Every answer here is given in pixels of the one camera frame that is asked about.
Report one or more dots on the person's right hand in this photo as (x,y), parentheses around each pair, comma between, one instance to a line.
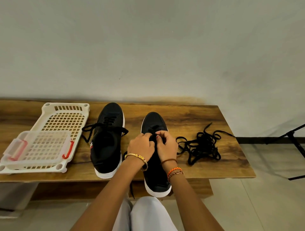
(167,147)

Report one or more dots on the person's left hand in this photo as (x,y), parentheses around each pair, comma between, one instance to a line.
(140,146)

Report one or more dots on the black sneaker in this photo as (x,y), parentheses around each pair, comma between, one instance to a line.
(155,176)
(107,143)

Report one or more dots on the black shoelace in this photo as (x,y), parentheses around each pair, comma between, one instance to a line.
(202,145)
(198,152)

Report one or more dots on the person's right forearm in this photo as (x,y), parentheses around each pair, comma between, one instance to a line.
(193,202)

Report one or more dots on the person's left forearm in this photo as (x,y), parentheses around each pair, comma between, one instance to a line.
(109,197)

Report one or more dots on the white plastic lattice basket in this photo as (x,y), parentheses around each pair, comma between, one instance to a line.
(62,116)

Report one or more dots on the black tripod stand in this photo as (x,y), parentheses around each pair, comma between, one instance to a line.
(293,140)

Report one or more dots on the white box under table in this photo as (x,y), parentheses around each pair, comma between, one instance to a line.
(16,197)

